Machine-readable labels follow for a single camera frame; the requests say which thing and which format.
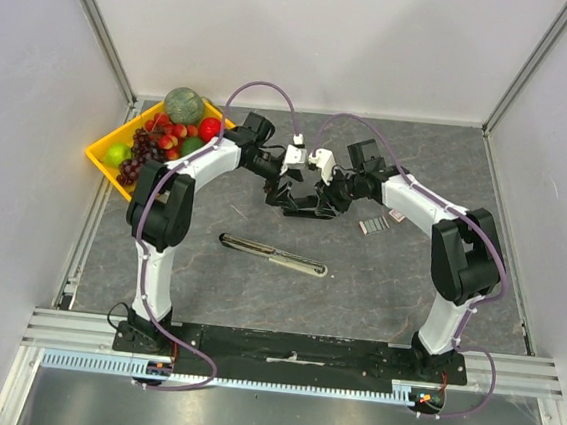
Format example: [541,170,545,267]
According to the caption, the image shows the red peach cluster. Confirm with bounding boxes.
[142,112,199,161]

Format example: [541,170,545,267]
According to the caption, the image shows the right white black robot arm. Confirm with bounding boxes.
[307,139,507,381]

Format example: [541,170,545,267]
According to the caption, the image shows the red white staple box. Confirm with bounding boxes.
[389,209,406,224]

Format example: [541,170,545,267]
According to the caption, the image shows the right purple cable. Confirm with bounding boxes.
[288,109,524,425]

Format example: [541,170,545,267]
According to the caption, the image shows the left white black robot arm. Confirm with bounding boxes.
[116,112,306,354]

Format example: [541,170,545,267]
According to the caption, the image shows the green melon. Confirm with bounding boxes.
[163,87,205,125]

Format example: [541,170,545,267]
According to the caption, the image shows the slotted cable duct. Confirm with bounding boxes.
[41,349,444,408]

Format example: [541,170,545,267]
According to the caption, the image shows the red apple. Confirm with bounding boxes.
[198,117,222,143]

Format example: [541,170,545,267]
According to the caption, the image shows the light green lime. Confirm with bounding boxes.
[103,142,132,168]

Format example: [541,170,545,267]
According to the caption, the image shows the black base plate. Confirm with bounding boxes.
[110,314,472,403]

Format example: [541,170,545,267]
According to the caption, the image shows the white black stapler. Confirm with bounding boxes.
[219,233,328,278]

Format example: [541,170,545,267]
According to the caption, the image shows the dark green lime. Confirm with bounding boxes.
[180,136,206,158]

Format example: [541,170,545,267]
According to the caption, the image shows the purple grape bunch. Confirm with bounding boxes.
[116,128,166,186]

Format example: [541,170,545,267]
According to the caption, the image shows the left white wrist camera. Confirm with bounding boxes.
[280,133,307,175]

